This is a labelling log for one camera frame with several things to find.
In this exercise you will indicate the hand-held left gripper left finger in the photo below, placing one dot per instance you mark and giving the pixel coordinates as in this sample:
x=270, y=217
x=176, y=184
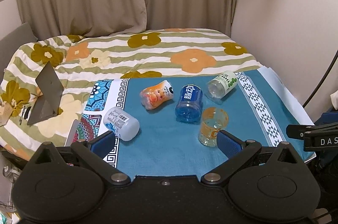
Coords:
x=101, y=144

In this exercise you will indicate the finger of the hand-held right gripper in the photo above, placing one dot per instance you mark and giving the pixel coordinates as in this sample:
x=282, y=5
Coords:
x=294, y=131

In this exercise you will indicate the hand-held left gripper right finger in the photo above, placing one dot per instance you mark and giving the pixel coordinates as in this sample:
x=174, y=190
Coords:
x=229, y=145

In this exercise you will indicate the white label plastic cup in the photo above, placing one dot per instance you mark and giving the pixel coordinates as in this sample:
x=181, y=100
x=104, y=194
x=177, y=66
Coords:
x=121, y=123

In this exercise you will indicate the blue label plastic cup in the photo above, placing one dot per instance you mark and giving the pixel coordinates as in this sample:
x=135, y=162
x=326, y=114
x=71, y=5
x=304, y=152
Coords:
x=189, y=105

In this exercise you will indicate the green label clear cup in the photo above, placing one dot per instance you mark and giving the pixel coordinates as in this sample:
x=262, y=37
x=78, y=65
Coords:
x=221, y=87

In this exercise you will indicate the orange cartoon plastic cup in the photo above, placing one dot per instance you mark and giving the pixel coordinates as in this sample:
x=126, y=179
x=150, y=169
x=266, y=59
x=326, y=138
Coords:
x=157, y=94

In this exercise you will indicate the orange print clear cup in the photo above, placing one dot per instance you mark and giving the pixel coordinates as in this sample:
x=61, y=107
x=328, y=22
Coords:
x=211, y=125

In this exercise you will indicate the white board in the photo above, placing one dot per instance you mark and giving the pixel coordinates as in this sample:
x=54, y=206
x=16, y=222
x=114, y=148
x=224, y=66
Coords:
x=285, y=93

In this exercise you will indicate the teal patterned cloth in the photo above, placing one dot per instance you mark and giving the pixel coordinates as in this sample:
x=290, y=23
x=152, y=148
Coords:
x=163, y=144

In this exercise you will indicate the grey folding tablet stand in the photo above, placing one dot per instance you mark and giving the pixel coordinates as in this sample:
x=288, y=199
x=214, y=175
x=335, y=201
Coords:
x=47, y=93

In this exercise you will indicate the brown paper tag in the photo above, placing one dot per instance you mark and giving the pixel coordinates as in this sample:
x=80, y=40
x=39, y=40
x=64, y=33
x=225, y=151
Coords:
x=5, y=113

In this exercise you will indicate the floral striped blanket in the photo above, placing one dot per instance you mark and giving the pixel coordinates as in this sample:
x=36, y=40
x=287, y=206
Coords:
x=163, y=52

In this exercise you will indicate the grey headboard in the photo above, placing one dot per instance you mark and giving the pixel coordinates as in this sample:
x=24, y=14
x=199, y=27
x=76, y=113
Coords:
x=14, y=37

